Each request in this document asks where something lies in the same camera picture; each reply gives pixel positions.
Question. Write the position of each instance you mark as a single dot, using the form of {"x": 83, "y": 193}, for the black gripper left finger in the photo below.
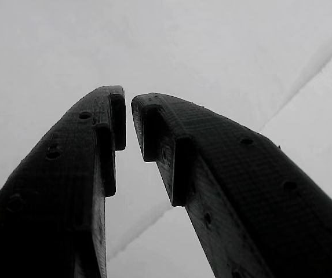
{"x": 47, "y": 188}

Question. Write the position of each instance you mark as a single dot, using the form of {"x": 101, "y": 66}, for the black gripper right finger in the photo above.
{"x": 255, "y": 202}

